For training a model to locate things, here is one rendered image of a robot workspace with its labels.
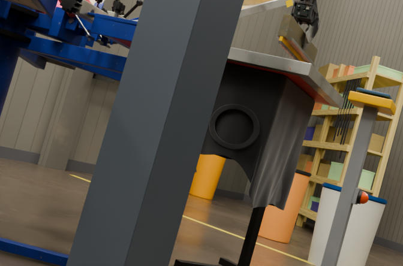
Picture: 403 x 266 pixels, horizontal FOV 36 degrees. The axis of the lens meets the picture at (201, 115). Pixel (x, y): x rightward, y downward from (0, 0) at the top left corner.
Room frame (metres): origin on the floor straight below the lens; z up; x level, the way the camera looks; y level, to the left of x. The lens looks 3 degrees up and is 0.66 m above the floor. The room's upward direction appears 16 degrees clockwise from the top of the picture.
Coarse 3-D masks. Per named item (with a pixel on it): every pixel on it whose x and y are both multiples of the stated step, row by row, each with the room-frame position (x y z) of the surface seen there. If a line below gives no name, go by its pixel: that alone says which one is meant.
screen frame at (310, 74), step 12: (228, 60) 1.95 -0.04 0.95; (240, 60) 1.90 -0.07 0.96; (252, 60) 1.89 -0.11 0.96; (264, 60) 1.87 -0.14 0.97; (276, 60) 1.86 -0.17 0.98; (288, 60) 1.84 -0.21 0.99; (288, 72) 1.86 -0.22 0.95; (300, 72) 1.82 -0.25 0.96; (312, 72) 1.85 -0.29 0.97; (312, 84) 1.96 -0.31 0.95; (324, 84) 2.01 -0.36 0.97; (324, 96) 2.15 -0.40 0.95; (336, 96) 2.21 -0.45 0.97
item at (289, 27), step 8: (288, 16) 1.95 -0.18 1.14; (288, 24) 1.95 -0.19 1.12; (296, 24) 2.01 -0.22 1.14; (280, 32) 1.95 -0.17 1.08; (288, 32) 1.96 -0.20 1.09; (296, 32) 2.03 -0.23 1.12; (304, 32) 2.11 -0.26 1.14; (296, 40) 2.05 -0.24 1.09; (304, 40) 2.13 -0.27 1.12; (312, 48) 2.25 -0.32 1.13; (312, 56) 2.27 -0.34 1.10
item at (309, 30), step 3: (309, 27) 2.10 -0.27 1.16; (312, 27) 2.11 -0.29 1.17; (306, 30) 2.12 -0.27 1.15; (309, 30) 2.10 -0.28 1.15; (312, 30) 2.11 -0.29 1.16; (306, 33) 2.08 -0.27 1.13; (309, 33) 2.11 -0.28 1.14; (306, 36) 2.08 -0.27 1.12; (309, 36) 2.11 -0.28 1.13; (306, 39) 2.09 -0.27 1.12; (309, 39) 2.11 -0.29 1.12; (312, 39) 2.12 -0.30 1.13; (306, 42) 2.11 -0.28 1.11; (309, 42) 2.11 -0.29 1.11; (303, 45) 2.12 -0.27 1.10; (306, 45) 2.11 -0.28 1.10; (303, 48) 2.12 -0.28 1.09; (306, 48) 2.12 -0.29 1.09
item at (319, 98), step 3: (303, 90) 2.15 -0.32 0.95; (306, 90) 2.13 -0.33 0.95; (309, 90) 2.11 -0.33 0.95; (306, 93) 2.21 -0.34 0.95; (309, 93) 2.18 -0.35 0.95; (312, 93) 2.16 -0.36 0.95; (315, 93) 2.14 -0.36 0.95; (312, 96) 2.24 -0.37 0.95; (315, 96) 2.22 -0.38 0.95; (318, 96) 2.19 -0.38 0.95; (321, 96) 2.18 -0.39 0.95; (315, 99) 2.30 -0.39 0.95; (318, 99) 2.27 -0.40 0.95; (321, 99) 2.25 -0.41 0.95; (324, 99) 2.23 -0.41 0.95; (321, 102) 2.34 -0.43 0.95; (324, 102) 2.31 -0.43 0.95; (327, 102) 2.29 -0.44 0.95
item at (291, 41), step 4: (276, 36) 1.99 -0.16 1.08; (288, 40) 1.97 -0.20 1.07; (292, 40) 1.97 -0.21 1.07; (292, 44) 2.02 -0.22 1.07; (296, 44) 2.02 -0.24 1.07; (296, 48) 2.06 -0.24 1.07; (300, 48) 2.07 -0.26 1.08; (300, 52) 2.10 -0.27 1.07; (304, 52) 2.12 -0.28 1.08; (300, 56) 2.17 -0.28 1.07; (304, 56) 2.15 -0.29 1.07; (308, 56) 2.18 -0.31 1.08; (304, 60) 2.21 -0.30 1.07; (308, 60) 2.19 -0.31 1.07; (312, 64) 2.25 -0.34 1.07
